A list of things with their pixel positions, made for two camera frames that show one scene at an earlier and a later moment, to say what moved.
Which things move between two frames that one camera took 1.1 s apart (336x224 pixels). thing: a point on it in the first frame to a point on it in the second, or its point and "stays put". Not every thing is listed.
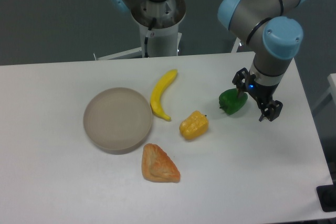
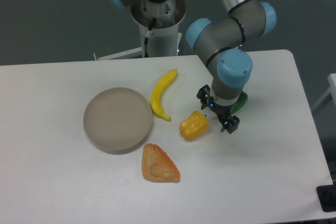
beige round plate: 117,120 stays put
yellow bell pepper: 194,126 stays put
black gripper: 262,92 to 232,123
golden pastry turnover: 157,167 stays put
